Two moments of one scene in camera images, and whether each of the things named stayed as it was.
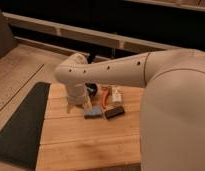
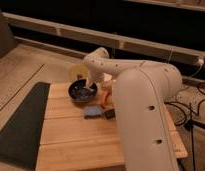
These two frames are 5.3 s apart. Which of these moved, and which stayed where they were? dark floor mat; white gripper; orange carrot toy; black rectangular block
Moved: white gripper
Stayed: orange carrot toy; black rectangular block; dark floor mat
